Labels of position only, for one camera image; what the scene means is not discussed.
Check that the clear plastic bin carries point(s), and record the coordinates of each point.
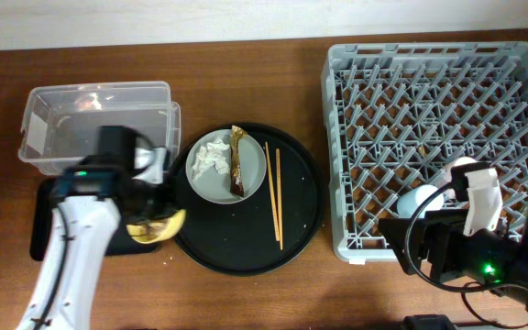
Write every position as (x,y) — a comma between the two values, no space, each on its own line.
(61,123)

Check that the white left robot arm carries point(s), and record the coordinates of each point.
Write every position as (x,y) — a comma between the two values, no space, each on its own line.
(64,293)

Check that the gold snack wrapper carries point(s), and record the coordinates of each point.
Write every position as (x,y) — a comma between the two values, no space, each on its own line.
(236,184)

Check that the pink cup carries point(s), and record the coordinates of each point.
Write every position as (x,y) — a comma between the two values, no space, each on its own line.
(463,181)

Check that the crumpled white tissue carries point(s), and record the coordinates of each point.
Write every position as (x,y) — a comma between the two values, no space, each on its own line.
(211,155)

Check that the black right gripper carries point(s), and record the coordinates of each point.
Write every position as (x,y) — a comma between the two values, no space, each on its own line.
(445,231)

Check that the black rectangular tray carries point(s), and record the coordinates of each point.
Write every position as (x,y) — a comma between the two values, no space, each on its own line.
(121,243)

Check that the small scrap in rack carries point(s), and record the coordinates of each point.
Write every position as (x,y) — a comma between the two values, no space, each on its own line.
(422,151)

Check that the grey dishwasher rack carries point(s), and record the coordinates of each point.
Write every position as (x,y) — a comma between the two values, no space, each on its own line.
(381,102)

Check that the yellow bowl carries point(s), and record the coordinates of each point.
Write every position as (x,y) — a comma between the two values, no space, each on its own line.
(157,230)

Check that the grey plate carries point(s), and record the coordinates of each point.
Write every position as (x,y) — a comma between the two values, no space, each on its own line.
(214,186)

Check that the round black tray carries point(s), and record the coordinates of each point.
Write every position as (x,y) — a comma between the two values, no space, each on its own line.
(238,239)

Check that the light blue cup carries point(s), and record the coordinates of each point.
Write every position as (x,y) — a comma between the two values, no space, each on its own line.
(409,202)

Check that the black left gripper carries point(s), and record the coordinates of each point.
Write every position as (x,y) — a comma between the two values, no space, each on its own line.
(150,218)

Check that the wooden chopstick left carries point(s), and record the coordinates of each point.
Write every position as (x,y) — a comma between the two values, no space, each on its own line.
(272,194)

